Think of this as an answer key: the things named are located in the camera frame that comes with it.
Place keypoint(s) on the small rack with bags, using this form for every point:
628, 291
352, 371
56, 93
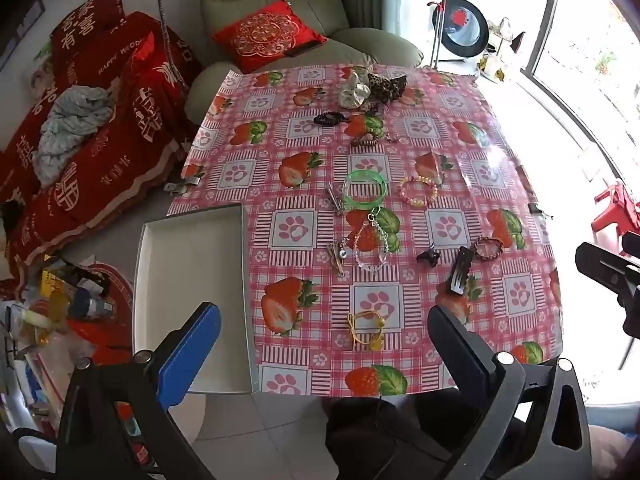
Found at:
500, 47

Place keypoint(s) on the white scrunchie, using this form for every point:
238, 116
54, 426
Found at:
352, 92

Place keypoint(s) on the thin patterned pole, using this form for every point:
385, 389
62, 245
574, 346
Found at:
166, 15

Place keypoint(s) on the small black claw clip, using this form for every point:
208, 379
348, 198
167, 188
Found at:
429, 257

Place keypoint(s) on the pile of household clutter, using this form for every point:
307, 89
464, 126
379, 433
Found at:
65, 300

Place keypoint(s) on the green bangle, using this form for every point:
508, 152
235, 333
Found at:
365, 203

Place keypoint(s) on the white shallow box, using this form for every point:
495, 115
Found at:
190, 285

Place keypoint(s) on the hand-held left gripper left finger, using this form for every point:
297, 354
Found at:
192, 350

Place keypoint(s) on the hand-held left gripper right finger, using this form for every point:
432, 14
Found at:
457, 352

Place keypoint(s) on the small purple charm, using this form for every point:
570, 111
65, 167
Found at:
376, 108

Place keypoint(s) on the long black hair clip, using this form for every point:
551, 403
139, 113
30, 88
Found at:
461, 272

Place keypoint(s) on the red plastic stool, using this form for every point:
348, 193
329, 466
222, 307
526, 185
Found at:
612, 205

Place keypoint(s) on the black binder clip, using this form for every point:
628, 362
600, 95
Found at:
534, 209

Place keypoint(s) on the white washing machine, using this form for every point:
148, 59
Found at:
465, 25

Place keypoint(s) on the silver metal hair clips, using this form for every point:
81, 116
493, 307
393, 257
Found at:
334, 200

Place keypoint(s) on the dark cloth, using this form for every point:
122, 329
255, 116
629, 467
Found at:
375, 430

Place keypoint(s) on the grey crumpled cloth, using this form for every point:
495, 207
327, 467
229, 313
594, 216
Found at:
70, 130

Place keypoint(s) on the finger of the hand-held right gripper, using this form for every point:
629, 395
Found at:
631, 241
597, 265

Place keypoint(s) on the strawberry print pink tablecloth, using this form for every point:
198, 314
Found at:
300, 190

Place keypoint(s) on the red printed pillow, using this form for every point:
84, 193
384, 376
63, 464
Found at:
85, 25

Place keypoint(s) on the metal table clip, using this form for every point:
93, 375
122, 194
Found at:
179, 187

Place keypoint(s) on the red embroidered cushion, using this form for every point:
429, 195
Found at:
270, 35

